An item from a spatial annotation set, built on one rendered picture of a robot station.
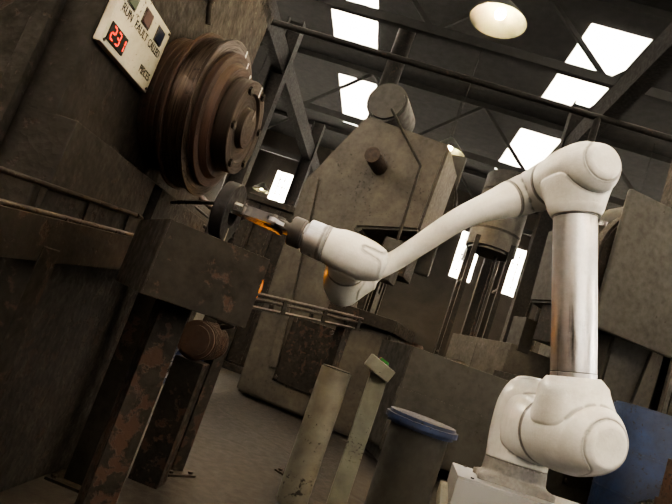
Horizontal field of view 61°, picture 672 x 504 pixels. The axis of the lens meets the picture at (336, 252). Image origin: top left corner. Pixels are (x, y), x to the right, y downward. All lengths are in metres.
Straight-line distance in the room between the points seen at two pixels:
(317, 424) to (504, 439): 0.87
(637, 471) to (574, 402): 3.03
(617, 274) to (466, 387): 1.61
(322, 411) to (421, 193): 2.48
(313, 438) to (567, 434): 1.11
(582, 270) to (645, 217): 3.51
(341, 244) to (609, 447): 0.71
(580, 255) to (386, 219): 3.01
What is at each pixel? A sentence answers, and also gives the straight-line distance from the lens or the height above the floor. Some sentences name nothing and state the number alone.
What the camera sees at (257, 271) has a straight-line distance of 1.09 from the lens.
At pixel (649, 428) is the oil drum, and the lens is 4.37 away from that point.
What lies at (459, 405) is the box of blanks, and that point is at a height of 0.50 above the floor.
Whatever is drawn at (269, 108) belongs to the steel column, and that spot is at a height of 4.28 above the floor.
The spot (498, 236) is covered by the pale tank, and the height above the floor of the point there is 3.25.
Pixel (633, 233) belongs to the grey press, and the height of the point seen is 2.10.
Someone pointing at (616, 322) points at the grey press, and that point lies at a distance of 4.70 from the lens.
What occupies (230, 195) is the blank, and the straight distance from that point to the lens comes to 1.40.
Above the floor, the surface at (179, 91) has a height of 1.09.
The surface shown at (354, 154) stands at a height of 2.03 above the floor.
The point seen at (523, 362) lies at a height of 0.98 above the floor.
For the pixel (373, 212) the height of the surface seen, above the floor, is 1.62.
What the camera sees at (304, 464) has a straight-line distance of 2.23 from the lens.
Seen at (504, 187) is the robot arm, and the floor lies 1.13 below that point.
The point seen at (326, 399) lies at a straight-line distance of 2.19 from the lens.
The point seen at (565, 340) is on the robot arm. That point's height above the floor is 0.79.
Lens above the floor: 0.62
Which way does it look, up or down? 8 degrees up
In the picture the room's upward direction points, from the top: 20 degrees clockwise
